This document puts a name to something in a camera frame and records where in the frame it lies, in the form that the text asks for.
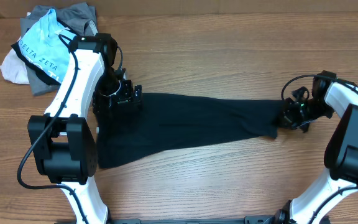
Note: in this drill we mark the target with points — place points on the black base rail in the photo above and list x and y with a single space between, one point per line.
247 220

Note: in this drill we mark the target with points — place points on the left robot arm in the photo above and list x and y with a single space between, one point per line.
61 141

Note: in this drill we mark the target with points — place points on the black t-shirt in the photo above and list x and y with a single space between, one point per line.
166 121

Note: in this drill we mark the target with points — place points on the white garment under pile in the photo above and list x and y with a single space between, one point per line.
13 69

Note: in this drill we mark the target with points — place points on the grey folded garment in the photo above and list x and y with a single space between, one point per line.
80 17

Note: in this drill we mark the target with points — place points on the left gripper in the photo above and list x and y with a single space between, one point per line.
99 101

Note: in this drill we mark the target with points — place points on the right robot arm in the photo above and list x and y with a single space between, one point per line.
329 95

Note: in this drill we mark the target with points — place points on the black folded garment in pile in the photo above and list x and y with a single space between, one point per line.
33 68

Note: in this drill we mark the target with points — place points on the light blue folded t-shirt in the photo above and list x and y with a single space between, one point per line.
44 46

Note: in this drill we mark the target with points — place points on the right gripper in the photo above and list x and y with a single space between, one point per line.
288 120

